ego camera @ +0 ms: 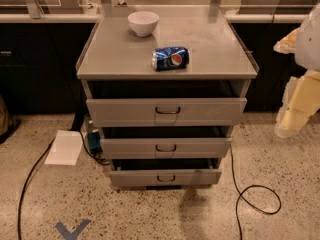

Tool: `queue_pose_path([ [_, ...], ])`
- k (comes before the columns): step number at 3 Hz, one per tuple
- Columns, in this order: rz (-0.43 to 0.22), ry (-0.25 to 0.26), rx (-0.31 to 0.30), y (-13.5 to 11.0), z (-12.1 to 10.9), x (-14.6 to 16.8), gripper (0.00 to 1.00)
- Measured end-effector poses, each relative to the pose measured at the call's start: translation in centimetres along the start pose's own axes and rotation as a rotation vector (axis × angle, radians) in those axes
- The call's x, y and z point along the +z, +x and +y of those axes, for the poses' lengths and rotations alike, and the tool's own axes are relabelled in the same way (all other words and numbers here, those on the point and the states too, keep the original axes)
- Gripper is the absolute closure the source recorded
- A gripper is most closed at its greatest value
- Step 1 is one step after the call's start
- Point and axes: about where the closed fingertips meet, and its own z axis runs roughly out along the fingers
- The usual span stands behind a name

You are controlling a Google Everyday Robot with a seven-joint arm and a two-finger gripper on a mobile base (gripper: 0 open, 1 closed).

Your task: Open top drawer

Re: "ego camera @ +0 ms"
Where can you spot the grey top drawer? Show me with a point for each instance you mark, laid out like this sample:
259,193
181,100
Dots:
166,112

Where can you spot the white ceramic bowl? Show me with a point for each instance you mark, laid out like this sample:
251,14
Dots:
143,23

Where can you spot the grey drawer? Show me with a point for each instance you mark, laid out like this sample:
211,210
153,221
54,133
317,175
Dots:
177,177
165,148
166,112

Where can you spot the white paper sheet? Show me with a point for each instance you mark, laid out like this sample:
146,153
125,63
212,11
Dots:
65,149

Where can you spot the grey middle drawer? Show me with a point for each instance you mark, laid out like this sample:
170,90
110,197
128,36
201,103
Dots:
165,148

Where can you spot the blue pepsi can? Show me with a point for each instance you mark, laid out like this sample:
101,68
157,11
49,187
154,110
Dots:
170,58

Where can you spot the grey metal drawer cabinet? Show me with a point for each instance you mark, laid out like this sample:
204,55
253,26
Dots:
116,64

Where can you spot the blue power box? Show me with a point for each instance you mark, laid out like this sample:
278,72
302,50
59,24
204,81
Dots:
94,142

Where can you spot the grey bottom drawer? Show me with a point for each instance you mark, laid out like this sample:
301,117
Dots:
177,177

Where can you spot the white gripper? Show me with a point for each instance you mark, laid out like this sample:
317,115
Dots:
309,49

